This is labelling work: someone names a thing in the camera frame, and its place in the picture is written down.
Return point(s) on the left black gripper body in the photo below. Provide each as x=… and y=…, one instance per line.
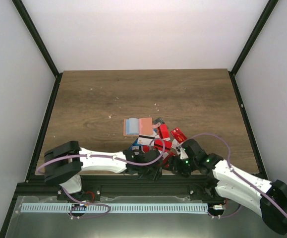
x=148, y=174

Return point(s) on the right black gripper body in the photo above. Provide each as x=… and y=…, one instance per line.
x=184, y=169

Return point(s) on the pink card holder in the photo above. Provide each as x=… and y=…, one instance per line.
x=135, y=126

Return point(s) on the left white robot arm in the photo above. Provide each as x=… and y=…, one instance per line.
x=63, y=164

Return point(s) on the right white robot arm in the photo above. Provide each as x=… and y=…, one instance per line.
x=268, y=199

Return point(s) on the white card right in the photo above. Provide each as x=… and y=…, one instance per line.
x=176, y=145

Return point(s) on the red card black stripe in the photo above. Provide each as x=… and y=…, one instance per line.
x=166, y=143

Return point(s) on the white card black stripe upper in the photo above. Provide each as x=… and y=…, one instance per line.
x=145, y=139

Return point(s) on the red VIP card right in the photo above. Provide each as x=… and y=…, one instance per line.
x=178, y=135

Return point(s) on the blue card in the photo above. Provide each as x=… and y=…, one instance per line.
x=135, y=145

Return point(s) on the red card upper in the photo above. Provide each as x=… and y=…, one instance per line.
x=163, y=131

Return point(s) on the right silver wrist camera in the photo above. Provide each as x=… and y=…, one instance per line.
x=182, y=153

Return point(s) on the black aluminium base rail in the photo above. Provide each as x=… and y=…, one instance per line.
x=120, y=185

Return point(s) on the light blue slotted cable duct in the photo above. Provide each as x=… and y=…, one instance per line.
x=190, y=208

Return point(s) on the right black frame post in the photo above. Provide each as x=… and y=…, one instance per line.
x=262, y=20

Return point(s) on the black frame post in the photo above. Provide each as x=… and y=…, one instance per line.
x=25, y=16
x=262, y=20

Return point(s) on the left black frame post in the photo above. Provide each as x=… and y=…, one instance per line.
x=25, y=16

